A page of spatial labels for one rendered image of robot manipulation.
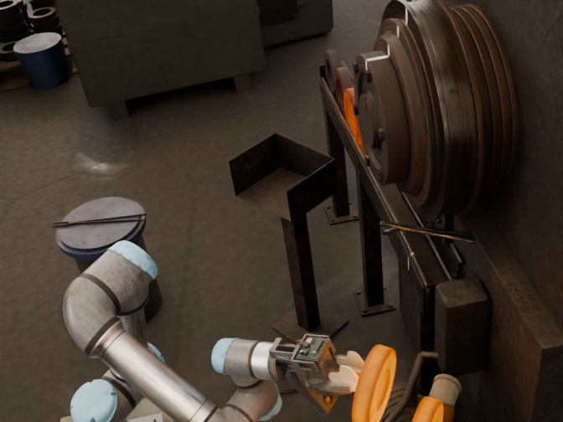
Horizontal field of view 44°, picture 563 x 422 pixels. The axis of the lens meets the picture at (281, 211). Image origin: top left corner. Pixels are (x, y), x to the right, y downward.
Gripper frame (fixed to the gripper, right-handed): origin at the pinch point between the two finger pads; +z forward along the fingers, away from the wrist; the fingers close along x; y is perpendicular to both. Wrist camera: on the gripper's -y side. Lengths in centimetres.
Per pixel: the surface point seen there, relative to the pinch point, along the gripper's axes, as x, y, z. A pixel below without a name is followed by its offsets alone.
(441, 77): 37, 41, 13
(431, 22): 46, 48, 10
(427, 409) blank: 1.4, -8.0, 7.9
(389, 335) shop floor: 80, -75, -48
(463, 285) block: 33.4, -6.1, 6.7
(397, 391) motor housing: 21.0, -29.2, -11.2
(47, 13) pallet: 243, 29, -323
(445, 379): 15.8, -16.6, 5.0
